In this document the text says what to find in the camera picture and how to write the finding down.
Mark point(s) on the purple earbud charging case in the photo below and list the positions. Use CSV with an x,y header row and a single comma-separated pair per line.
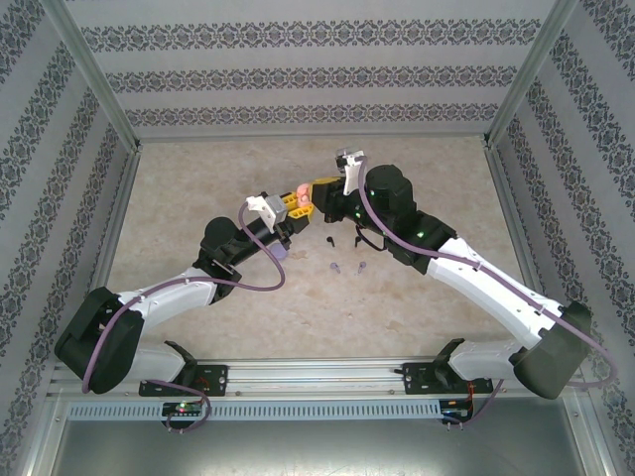
x,y
281,254

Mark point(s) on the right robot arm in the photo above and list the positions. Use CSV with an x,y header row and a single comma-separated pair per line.
x,y
496,292

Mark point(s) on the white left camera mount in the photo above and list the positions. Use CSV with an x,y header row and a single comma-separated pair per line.
x,y
258,204

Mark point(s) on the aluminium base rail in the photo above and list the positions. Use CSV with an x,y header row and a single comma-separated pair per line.
x,y
317,377

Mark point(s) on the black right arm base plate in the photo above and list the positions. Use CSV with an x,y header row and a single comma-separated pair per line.
x,y
414,379

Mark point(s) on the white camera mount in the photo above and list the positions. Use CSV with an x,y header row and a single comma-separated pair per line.
x,y
353,181
258,204

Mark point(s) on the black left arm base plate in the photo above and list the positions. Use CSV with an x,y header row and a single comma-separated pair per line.
x,y
215,379

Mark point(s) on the aluminium side rail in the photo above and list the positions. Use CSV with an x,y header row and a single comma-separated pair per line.
x,y
119,208
503,173

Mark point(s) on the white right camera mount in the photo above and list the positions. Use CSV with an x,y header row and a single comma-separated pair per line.
x,y
353,181

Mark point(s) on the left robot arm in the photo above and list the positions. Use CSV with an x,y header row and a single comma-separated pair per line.
x,y
168,297

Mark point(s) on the aluminium corner post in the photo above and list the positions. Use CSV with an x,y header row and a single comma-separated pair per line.
x,y
103,84
522,84

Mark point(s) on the grey metal base panel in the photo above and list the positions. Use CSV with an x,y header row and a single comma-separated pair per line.
x,y
317,451

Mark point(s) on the pink earbud charging case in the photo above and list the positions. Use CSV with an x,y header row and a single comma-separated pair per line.
x,y
303,191

